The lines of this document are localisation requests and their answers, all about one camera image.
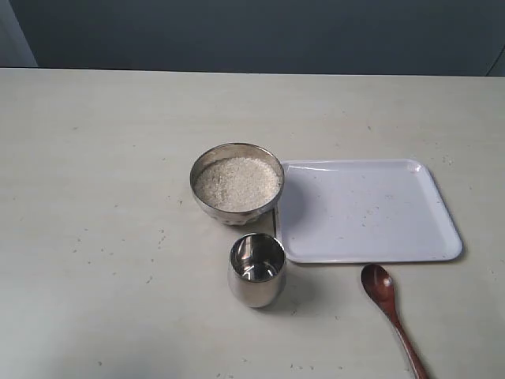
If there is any white rectangular plastic tray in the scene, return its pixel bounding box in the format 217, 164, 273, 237
275, 159, 462, 264

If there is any steel cup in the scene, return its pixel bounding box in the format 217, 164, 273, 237
227, 233, 287, 308

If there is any steel bowl of rice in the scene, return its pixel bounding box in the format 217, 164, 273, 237
189, 142, 285, 226

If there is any dark brown wooden spoon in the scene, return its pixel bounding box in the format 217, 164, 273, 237
361, 264, 429, 379

